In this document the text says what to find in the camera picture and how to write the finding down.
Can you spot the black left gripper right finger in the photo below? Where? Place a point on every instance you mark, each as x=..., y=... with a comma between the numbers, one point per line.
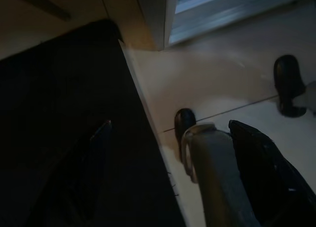
x=266, y=175

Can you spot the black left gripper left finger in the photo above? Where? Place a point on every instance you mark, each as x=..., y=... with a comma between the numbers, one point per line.
x=79, y=182

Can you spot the silver fridge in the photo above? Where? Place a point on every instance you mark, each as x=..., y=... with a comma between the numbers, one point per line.
x=197, y=5

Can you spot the black floor mat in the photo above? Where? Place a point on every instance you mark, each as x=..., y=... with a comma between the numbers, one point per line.
x=61, y=88

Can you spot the black right robot foot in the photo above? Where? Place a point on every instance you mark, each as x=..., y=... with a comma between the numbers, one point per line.
x=287, y=81

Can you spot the black robot foot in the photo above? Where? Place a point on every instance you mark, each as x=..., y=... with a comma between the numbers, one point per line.
x=184, y=121
x=287, y=81

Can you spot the black left robot foot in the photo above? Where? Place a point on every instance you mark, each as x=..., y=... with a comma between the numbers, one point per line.
x=184, y=121

